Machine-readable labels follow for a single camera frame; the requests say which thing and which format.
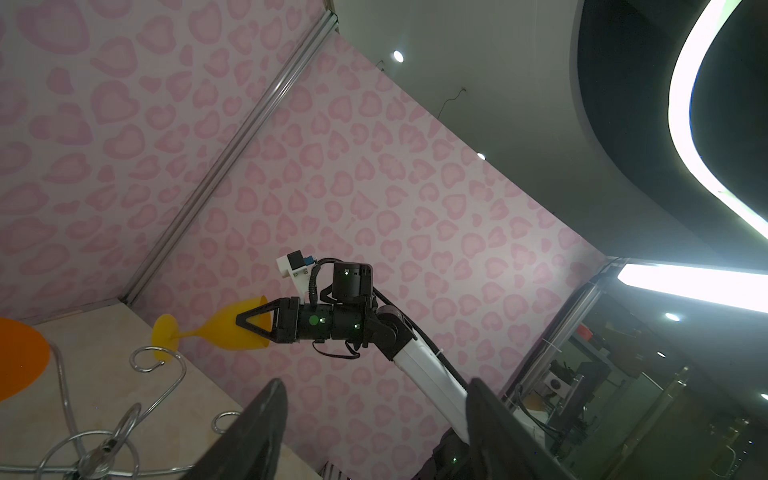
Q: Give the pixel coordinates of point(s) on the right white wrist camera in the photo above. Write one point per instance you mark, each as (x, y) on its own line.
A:
(297, 267)

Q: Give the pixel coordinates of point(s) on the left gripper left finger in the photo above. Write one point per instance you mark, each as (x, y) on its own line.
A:
(250, 447)

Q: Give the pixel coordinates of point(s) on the orange wine glass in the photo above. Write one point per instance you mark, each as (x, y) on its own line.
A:
(25, 354)

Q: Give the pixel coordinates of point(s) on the yellow wine glass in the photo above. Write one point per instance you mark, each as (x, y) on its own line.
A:
(219, 330)

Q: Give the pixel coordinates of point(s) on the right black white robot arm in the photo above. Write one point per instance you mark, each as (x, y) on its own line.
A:
(377, 399)

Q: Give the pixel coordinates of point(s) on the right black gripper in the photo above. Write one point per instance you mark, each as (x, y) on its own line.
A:
(295, 322)

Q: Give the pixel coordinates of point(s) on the curved ceiling light strip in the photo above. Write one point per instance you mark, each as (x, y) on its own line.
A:
(717, 107)

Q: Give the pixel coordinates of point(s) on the chrome wire glass rack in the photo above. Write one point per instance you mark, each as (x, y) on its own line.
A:
(147, 414)

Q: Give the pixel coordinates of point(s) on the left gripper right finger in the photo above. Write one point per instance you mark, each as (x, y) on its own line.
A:
(499, 446)

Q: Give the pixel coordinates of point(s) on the right corner aluminium post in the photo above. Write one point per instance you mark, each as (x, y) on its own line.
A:
(287, 77)

